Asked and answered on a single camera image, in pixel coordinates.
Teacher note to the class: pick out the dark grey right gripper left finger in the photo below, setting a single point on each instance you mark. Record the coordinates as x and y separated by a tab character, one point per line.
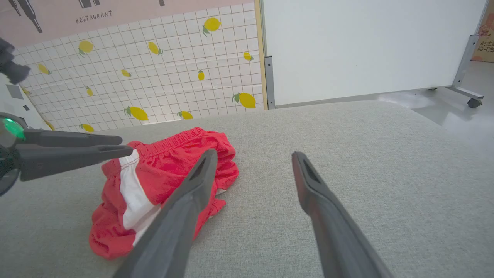
181	216

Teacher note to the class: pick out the white panel grey diamond pattern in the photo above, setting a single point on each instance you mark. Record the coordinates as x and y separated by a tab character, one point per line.
19	100

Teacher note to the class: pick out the brown cardboard box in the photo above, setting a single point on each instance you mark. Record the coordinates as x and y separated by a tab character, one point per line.
485	38

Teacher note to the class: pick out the lemon print tile backdrop panel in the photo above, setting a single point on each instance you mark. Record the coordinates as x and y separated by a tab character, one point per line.
154	69

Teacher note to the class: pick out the black caster wheel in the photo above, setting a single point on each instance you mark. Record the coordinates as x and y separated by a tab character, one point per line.
474	102

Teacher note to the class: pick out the red shorts with white stripe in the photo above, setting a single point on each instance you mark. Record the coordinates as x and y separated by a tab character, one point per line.
162	173

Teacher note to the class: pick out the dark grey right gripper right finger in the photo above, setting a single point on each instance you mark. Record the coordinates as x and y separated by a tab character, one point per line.
332	227

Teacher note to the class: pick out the white rolling partition board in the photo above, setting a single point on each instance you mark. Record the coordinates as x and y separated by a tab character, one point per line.
366	50

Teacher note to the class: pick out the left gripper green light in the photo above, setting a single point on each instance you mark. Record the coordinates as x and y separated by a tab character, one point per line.
8	154

